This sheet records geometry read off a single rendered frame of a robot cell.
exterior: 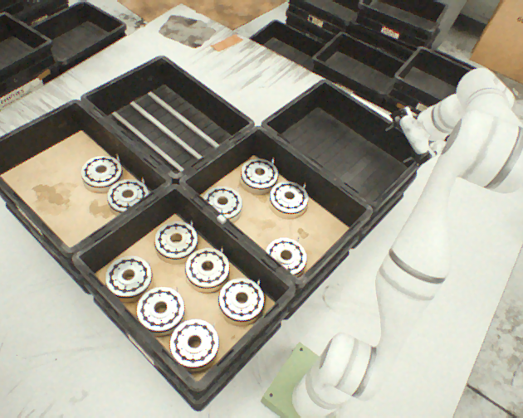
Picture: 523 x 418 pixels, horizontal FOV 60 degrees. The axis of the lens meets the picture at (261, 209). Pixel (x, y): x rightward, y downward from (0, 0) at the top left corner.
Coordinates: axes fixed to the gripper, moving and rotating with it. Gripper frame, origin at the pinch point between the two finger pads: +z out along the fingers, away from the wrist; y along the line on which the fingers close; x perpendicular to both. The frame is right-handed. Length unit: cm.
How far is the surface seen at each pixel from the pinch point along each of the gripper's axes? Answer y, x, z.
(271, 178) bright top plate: 8.5, 29.4, 15.5
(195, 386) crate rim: -21, 73, -12
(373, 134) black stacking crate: 6.2, -7.3, 18.3
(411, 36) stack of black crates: 45, -97, 83
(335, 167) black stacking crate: 2.8, 9.2, 18.6
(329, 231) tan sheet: -11.4, 24.7, 9.8
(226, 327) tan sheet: -17, 61, 3
